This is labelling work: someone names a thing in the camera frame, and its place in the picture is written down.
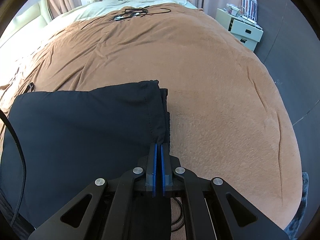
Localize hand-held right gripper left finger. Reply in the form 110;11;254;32
28;142;158;240

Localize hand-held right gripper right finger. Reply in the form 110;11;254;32
160;142;290;240

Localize black pants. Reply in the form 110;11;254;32
0;79;173;240

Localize brown fleece blanket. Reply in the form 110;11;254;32
0;2;303;240

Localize white drawer cabinet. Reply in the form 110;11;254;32
215;8;264;52

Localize striped bag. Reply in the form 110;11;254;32
239;0;258;22

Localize cream padded headboard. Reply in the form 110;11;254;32
0;0;53;48

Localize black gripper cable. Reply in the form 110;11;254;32
0;109;27;228

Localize tangled black cable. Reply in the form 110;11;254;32
110;7;172;22

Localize white charger with cables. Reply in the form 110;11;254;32
225;3;262;28

